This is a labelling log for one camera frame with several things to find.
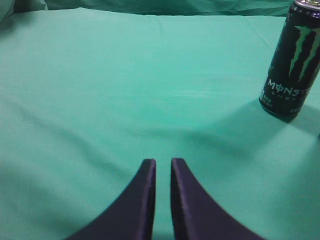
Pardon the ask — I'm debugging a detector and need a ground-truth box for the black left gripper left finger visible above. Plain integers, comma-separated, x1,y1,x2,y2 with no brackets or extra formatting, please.
67,159,156,240

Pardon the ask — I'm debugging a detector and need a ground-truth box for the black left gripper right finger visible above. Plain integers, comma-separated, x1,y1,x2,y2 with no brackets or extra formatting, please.
170,158,262,240

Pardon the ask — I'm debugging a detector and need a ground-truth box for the green cloth backdrop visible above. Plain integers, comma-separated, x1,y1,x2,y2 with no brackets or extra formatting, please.
0,8,320,240

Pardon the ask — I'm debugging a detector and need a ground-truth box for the black Monster energy can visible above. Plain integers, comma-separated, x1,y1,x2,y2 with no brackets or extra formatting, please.
259,0,320,117

